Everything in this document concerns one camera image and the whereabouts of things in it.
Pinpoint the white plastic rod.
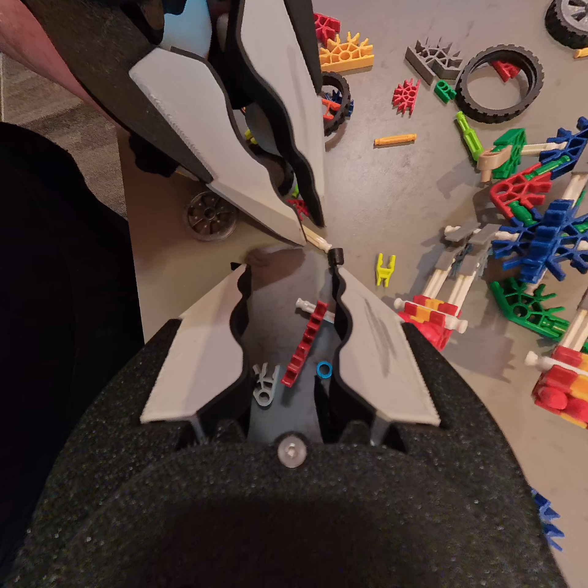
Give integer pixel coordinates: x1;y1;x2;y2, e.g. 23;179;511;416
295;298;336;322
301;225;332;252

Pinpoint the small white connector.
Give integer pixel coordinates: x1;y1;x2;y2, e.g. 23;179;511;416
252;363;280;407

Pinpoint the grey wheel hub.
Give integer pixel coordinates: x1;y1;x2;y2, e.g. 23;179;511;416
184;190;239;242

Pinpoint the person's left hand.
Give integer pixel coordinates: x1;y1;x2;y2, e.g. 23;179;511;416
0;0;108;121

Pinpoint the lime green plastic rod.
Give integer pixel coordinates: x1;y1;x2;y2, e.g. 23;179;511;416
455;111;484;161

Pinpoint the multicoloured construction toy model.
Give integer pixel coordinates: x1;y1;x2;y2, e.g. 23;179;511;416
394;117;588;430

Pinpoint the red fan connector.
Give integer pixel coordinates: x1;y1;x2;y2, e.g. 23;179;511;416
392;78;421;115

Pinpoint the red toothed strip connector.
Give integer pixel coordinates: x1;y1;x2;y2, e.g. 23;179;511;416
281;301;329;388

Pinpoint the yellow clip connector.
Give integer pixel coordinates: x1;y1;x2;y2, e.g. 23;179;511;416
375;253;397;288

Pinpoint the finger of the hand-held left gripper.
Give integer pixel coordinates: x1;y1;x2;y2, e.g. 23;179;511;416
129;46;308;247
225;0;327;229

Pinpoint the person's dark clothing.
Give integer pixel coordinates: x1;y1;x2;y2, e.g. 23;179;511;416
0;122;145;575

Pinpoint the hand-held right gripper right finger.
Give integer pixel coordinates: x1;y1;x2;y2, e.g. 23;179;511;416
331;266;441;447

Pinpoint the red wedge connector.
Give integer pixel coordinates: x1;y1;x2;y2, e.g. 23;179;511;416
314;13;341;47

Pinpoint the small red connector piece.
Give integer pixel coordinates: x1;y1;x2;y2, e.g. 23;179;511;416
489;60;521;82

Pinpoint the orange half-circle connector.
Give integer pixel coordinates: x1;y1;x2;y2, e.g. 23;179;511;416
318;31;375;73

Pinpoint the blue snowflake connector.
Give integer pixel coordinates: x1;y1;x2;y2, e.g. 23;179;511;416
530;488;565;552

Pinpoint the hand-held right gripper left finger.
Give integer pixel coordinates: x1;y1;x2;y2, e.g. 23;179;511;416
140;265;253;444

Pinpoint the grey half-circle connector stack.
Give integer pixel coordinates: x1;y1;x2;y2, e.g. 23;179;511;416
404;38;465;85

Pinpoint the black rubber tyre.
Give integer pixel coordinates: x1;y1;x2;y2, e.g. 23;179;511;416
322;71;354;137
455;44;545;125

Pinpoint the black tyre grey hub wheel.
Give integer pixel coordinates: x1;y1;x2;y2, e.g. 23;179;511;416
544;0;588;50

